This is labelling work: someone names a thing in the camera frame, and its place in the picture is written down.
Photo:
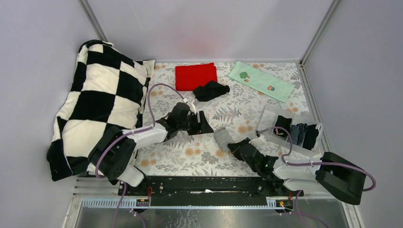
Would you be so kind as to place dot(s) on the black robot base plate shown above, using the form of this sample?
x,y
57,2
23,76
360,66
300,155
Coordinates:
x,y
170,185

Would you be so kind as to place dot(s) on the navy striped rolled underwear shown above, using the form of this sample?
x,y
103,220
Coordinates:
x,y
297,133

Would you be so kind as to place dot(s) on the black underwear beige waistband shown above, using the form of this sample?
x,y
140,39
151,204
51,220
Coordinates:
x,y
284,125

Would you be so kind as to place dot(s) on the black crumpled garment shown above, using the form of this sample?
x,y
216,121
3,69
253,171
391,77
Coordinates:
x,y
210,91

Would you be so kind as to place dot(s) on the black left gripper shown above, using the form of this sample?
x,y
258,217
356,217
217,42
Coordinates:
x,y
202,128

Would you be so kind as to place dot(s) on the grey striped underwear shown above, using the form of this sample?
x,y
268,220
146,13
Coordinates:
x,y
222,139

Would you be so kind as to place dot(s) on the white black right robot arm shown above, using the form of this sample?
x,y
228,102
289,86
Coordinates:
x,y
329,174

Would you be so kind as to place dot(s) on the aluminium frame rail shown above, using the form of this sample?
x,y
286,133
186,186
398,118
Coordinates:
x,y
97,204

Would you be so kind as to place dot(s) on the red folded cloth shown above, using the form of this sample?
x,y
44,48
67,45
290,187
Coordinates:
x,y
188,78

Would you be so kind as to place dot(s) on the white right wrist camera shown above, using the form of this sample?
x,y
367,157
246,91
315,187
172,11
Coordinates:
x,y
259,141

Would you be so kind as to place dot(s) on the mint green printed cloth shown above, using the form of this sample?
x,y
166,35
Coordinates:
x,y
263,82

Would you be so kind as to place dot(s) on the black white checkered blanket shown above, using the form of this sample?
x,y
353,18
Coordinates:
x,y
109,90

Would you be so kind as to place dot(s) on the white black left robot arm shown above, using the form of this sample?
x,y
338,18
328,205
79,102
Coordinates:
x,y
113,153

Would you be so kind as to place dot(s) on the black rolled underwear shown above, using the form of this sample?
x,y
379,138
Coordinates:
x,y
310,138

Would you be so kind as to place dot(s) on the floral table cloth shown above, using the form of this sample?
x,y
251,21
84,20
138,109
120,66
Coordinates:
x,y
239,111

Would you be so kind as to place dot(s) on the clear plastic organizer box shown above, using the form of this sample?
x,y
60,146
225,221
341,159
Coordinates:
x,y
267,125

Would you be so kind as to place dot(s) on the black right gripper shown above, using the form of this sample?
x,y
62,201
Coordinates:
x,y
235,147

